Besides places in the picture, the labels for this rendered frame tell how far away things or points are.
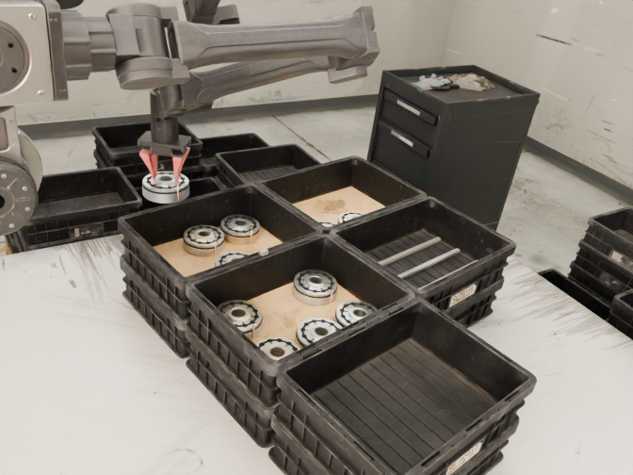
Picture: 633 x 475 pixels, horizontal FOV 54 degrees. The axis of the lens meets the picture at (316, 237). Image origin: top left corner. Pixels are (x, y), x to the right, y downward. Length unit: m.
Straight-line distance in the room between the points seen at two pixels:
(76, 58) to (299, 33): 0.33
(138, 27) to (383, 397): 0.79
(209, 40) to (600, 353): 1.28
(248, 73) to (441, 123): 1.64
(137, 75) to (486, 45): 4.58
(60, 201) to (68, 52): 1.69
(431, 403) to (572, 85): 3.79
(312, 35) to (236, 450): 0.78
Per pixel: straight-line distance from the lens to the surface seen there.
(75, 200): 2.51
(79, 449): 1.31
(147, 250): 1.39
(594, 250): 2.76
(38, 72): 0.86
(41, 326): 1.58
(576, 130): 4.82
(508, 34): 5.18
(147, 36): 0.91
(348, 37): 1.03
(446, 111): 2.71
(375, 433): 1.18
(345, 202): 1.87
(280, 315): 1.38
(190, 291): 1.27
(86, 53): 0.86
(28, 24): 0.84
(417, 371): 1.31
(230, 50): 0.95
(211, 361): 1.30
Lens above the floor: 1.69
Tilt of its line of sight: 31 degrees down
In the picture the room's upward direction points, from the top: 8 degrees clockwise
